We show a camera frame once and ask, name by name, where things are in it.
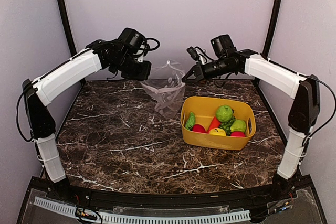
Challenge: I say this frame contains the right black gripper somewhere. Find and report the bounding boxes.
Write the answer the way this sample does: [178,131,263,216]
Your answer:
[183,56,235,83]

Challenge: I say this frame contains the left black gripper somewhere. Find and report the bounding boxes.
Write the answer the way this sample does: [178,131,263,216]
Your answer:
[112,52,152,80]

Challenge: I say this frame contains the clear zip top bag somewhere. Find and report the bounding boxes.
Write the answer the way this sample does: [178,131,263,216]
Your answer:
[141,60,185,119]

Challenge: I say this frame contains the yellow plastic basket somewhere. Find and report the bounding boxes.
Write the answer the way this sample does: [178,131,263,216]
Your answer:
[181,97,256,150]

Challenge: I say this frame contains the green toy cabbage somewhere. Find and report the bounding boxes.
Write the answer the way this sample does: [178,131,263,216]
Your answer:
[230,120,247,133]

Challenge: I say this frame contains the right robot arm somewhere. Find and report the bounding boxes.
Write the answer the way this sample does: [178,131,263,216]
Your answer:
[182,35,320,200]

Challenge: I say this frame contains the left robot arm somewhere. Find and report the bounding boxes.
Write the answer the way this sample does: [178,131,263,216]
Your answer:
[19,28,153,201]

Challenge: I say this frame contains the green toy cucumber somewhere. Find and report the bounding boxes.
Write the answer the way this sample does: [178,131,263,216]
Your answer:
[184,111,196,131]

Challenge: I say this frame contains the red toy apple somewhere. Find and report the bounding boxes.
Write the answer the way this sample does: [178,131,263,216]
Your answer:
[192,124,206,133]

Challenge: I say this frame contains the orange toy carrot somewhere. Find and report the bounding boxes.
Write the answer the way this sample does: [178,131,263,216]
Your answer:
[207,116,221,133]

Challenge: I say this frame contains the yellow toy apple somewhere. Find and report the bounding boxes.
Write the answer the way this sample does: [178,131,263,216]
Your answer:
[209,128,226,136]

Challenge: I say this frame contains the green toy grapes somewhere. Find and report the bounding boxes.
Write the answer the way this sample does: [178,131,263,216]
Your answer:
[220,115,236,135]

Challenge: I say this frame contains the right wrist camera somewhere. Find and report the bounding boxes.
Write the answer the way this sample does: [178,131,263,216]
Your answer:
[186,47,207,65]

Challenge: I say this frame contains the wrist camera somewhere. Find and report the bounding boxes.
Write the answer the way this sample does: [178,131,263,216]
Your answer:
[186,47,207,65]
[135,37,161,63]

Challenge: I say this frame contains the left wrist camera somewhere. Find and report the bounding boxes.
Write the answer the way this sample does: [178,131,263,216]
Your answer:
[135,37,161,63]

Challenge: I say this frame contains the left black frame post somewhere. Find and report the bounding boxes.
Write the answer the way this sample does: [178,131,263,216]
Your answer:
[57,0,77,56]

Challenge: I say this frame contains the black frame post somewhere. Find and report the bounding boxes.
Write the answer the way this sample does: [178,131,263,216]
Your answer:
[57,0,77,56]
[261,0,281,59]

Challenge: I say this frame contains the right black frame post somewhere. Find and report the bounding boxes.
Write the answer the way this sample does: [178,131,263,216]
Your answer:
[261,0,281,59]

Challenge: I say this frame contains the black front rail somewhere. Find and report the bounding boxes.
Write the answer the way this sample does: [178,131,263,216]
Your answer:
[31,176,313,210]

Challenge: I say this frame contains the white slotted cable duct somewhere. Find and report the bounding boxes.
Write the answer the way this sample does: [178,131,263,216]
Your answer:
[33,196,250,224]

